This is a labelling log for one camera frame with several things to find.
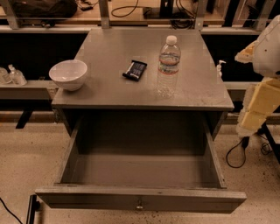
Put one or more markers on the white ceramic bowl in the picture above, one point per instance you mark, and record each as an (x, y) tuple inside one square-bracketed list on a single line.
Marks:
[(69, 74)]

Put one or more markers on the small white pump bottle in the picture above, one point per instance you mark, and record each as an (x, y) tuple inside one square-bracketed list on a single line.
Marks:
[(219, 67)]

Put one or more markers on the clear bottle far left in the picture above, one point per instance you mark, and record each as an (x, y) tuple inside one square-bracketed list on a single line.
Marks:
[(4, 76)]

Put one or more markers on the grey metal drawer cabinet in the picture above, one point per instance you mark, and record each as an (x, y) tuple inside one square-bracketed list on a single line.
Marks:
[(141, 86)]

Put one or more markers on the clear plastic water bottle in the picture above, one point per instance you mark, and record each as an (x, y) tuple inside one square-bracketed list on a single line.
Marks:
[(168, 67)]

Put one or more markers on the black snack bar wrapper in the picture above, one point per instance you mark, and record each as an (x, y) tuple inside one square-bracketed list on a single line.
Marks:
[(135, 70)]

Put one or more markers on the black stand leg front left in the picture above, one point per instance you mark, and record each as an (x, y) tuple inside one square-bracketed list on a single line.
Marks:
[(33, 207)]

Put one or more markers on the open grey top drawer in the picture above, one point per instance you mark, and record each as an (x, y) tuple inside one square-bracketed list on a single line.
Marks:
[(142, 160)]

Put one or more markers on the black bag on shelf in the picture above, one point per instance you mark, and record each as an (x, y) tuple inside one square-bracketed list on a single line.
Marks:
[(44, 8)]

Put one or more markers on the clear sanitizer bottle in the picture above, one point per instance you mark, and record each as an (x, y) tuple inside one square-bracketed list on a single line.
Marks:
[(17, 76)]

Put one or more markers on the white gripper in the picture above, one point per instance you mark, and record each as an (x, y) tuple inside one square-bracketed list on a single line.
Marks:
[(269, 51)]

